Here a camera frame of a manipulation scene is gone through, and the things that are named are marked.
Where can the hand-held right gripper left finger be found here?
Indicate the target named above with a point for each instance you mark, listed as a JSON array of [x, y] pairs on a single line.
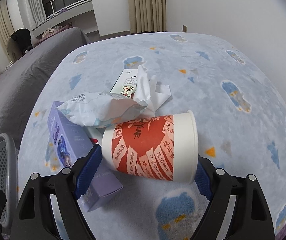
[[88, 172]]

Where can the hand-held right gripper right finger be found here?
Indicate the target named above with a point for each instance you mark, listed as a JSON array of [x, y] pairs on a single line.
[[202, 180]]

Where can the purple cardboard box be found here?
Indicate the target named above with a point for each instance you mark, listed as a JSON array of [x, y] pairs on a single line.
[[65, 135]]

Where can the white snack bag blue print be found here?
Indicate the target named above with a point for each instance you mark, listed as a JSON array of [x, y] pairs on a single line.
[[95, 110]]

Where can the red and white paper cup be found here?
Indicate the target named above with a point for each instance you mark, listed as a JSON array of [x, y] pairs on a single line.
[[148, 147]]

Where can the white carton with cartoon print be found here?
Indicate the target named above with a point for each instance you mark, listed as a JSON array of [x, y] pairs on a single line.
[[125, 85]]

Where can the white tissue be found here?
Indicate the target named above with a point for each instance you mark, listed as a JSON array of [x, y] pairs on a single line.
[[145, 90]]

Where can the light blue printed blanket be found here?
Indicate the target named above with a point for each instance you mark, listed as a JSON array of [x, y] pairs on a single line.
[[232, 130]]

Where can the purple fluffy cloth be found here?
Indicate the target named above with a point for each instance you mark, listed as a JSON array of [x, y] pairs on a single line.
[[284, 232]]

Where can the grey bed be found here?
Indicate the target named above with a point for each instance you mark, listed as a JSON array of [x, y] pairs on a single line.
[[20, 80]]

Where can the pink basin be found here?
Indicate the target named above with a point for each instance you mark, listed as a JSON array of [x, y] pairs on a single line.
[[45, 36]]

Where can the beige chair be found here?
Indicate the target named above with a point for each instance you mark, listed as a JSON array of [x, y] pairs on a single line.
[[11, 47]]

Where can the beige clothes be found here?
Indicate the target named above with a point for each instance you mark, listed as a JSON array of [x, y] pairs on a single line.
[[49, 30]]

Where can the black garment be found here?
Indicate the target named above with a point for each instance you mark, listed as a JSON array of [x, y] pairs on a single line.
[[23, 38]]

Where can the white window ledge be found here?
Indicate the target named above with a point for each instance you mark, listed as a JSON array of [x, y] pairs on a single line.
[[78, 13]]

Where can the narrow beige curtain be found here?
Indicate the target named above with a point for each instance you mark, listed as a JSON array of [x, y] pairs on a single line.
[[4, 30]]

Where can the small purple object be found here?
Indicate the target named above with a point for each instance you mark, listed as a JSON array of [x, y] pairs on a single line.
[[63, 10]]

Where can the white desk lamp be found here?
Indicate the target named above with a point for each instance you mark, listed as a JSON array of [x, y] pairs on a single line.
[[52, 8]]

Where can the wide beige curtain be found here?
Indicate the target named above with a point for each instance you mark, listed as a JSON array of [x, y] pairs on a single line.
[[148, 5]]

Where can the white sheer curtain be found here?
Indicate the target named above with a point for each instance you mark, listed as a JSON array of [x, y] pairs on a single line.
[[34, 2]]

